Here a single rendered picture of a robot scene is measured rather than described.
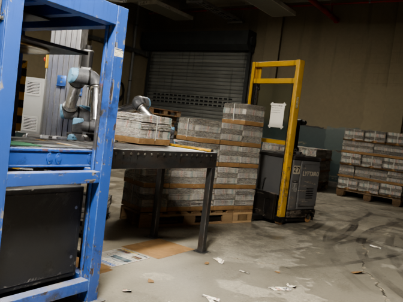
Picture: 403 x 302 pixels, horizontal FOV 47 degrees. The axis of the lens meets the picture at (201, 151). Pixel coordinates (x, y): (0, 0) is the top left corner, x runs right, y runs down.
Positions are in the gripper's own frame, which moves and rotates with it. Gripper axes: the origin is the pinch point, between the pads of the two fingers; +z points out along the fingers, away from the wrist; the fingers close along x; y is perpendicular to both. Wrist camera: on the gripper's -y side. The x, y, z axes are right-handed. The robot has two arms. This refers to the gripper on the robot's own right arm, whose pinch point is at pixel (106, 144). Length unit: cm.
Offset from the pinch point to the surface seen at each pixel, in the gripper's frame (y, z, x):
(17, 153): 0, -123, -69
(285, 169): -13, 224, -52
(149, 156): -1, -24, -65
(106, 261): -76, -27, -41
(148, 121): 21.7, 16.2, -25.4
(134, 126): 16.3, 8.6, -19.0
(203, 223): -53, 53, -63
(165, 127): 18.1, 38.2, -25.4
